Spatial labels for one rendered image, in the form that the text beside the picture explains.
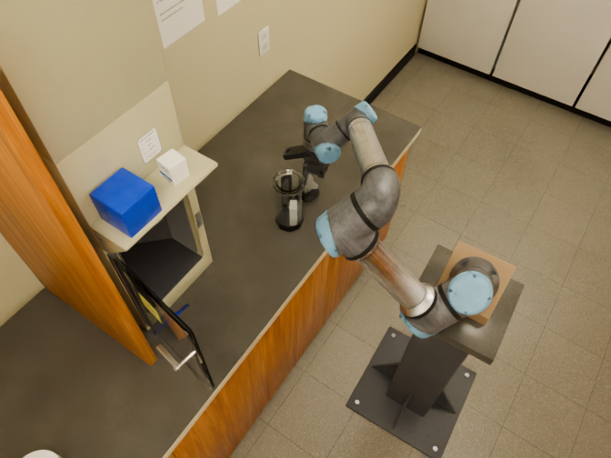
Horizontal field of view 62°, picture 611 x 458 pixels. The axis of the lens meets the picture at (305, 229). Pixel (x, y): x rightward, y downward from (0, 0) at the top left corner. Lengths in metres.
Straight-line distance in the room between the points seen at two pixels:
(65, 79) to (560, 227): 2.93
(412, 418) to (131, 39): 2.05
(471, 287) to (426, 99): 2.63
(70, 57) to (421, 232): 2.41
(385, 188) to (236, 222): 0.79
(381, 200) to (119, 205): 0.60
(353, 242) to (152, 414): 0.78
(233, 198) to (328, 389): 1.11
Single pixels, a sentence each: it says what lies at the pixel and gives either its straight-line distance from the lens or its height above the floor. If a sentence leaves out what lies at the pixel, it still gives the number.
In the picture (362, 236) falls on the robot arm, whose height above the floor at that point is 1.42.
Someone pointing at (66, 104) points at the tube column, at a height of 1.81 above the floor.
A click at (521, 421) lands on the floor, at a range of 2.75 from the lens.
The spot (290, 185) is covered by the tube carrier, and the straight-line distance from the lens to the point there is 1.79.
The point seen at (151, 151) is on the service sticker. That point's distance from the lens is 1.29.
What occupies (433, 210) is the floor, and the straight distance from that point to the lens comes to 3.23.
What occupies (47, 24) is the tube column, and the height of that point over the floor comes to 1.96.
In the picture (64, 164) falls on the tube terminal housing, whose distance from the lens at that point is 1.13.
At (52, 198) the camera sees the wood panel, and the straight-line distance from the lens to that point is 1.02.
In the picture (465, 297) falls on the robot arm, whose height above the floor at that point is 1.21.
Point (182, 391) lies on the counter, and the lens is 1.63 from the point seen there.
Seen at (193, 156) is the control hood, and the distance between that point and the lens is 1.33.
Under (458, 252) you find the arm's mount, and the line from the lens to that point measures 1.69.
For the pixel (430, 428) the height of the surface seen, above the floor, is 0.01.
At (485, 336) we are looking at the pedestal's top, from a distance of 1.76.
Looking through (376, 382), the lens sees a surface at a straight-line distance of 2.61.
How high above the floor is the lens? 2.45
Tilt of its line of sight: 54 degrees down
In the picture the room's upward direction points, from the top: 2 degrees clockwise
